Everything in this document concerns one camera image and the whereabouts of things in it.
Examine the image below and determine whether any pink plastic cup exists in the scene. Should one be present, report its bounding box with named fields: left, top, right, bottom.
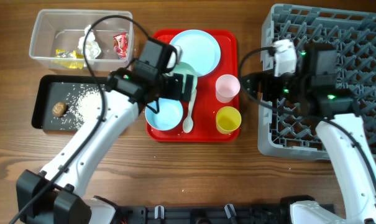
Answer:
left=216, top=74, right=241, bottom=103

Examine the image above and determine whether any black tray bin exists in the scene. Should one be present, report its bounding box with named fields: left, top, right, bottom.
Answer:
left=31, top=75, right=101, bottom=131

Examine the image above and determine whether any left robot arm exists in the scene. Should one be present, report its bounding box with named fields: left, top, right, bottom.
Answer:
left=11, top=68, right=147, bottom=223

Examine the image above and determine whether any light blue bowl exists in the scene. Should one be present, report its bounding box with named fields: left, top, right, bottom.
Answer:
left=145, top=98, right=183, bottom=131

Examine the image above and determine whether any light blue plate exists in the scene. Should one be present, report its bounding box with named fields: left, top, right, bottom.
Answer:
left=170, top=29, right=221, bottom=77

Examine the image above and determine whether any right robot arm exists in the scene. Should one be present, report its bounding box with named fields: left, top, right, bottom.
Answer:
left=238, top=39, right=376, bottom=223

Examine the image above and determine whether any white plastic spoon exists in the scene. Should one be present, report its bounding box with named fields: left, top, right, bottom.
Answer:
left=183, top=89, right=197, bottom=133

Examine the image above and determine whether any white rice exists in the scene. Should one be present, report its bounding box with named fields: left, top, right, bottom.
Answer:
left=43, top=82, right=101, bottom=131

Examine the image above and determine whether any white napkin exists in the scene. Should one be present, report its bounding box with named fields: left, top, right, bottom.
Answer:
left=78, top=25, right=101, bottom=59

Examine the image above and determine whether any red snack wrapper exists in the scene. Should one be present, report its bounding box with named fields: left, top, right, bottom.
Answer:
left=113, top=32, right=128, bottom=59

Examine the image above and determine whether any yellow snack wrapper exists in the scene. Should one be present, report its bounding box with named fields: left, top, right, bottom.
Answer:
left=52, top=49, right=85, bottom=69

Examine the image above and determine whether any mint green bowl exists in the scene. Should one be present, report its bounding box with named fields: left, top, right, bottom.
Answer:
left=172, top=62, right=198, bottom=93

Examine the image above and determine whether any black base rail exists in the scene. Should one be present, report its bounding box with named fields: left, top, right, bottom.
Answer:
left=91, top=195, right=335, bottom=224

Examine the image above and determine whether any brown food ball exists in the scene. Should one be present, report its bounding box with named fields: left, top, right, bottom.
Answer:
left=52, top=102, right=68, bottom=118

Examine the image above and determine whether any yellow plastic cup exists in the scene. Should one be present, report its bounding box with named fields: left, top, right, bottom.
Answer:
left=216, top=106, right=242, bottom=134

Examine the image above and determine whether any clear plastic bin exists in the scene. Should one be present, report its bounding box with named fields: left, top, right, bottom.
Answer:
left=29, top=9, right=134, bottom=72

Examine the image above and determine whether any red plastic tray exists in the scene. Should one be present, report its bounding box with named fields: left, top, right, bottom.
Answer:
left=146, top=30, right=239, bottom=142

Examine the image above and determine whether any grey dishwasher rack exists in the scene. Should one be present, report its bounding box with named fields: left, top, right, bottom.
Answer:
left=258, top=4, right=376, bottom=160

